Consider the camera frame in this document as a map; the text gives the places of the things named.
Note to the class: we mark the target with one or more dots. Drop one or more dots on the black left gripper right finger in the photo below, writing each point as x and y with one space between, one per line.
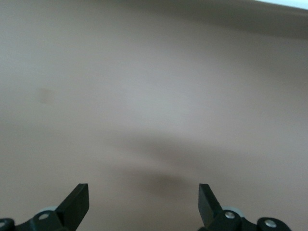
209 211

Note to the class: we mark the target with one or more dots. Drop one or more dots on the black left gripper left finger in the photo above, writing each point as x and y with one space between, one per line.
74 209

